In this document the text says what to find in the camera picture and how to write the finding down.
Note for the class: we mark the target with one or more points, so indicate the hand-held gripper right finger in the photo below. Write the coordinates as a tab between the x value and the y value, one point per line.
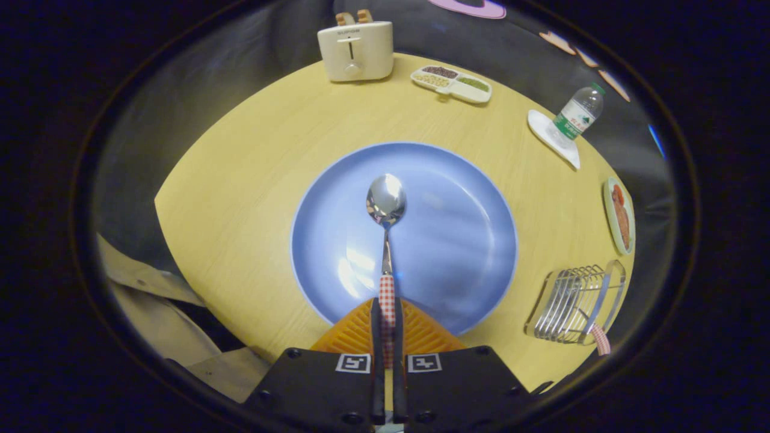
398	385

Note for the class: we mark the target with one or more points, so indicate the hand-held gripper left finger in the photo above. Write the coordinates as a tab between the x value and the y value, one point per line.
376	373

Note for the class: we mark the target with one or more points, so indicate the blue round plate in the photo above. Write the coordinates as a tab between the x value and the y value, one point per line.
451	240

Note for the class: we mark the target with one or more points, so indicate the clear glass container with rack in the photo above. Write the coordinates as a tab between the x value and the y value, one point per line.
565	307

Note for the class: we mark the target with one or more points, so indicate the person's beige clothing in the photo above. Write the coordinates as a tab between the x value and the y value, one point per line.
156	319

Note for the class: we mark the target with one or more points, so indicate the pale green food plate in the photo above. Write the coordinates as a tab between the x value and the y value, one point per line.
609	222

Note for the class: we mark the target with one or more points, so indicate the sliced meat with vegetables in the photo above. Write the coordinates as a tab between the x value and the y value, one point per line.
621	216

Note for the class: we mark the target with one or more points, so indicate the white square coaster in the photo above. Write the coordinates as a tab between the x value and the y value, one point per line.
541	129

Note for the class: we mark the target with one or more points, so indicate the white divided snack tray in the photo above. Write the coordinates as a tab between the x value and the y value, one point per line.
463	90

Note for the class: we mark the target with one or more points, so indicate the cream toaster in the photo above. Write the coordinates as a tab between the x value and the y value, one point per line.
361	57

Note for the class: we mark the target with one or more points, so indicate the clear water bottle green cap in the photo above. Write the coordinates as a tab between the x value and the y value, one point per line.
577	117

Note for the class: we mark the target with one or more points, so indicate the toast bread slice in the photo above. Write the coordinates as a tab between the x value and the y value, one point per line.
344	18
365	16

